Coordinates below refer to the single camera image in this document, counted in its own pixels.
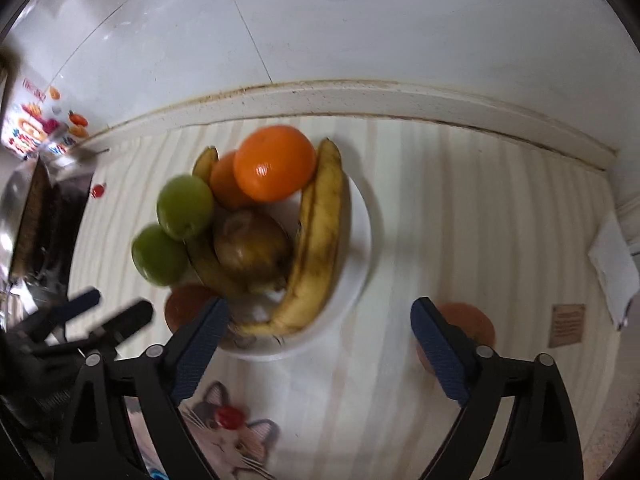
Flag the striped cat print cloth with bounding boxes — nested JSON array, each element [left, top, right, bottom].
[[65, 115, 640, 480]]

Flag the colourful wall stickers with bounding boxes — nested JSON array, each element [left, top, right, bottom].
[[2, 77, 90, 156]]

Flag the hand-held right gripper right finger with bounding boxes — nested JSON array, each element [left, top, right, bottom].
[[410, 296, 585, 480]]

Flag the white plate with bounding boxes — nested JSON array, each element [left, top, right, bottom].
[[216, 160, 373, 361]]

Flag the small brown card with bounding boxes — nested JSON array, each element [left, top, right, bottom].
[[548, 303, 587, 349]]

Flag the brown red apple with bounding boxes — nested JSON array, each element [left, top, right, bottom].
[[417, 302, 496, 376], [213, 209, 293, 295]]

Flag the dark reddish orange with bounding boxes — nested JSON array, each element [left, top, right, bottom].
[[165, 284, 221, 333]]

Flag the green apple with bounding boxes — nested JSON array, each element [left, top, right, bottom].
[[156, 175, 216, 241], [131, 224, 191, 286]]

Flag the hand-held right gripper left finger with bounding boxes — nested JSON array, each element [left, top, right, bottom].
[[59, 296, 232, 480]]

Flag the black gas stove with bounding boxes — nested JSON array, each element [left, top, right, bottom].
[[30, 172, 96, 293]]

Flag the bright orange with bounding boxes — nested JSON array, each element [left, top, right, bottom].
[[209, 151, 256, 211], [233, 125, 318, 204]]

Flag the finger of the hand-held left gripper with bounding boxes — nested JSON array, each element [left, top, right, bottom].
[[35, 300, 155, 361], [15, 287, 102, 346]]

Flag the white folded paper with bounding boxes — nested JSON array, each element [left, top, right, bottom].
[[587, 210, 640, 332]]

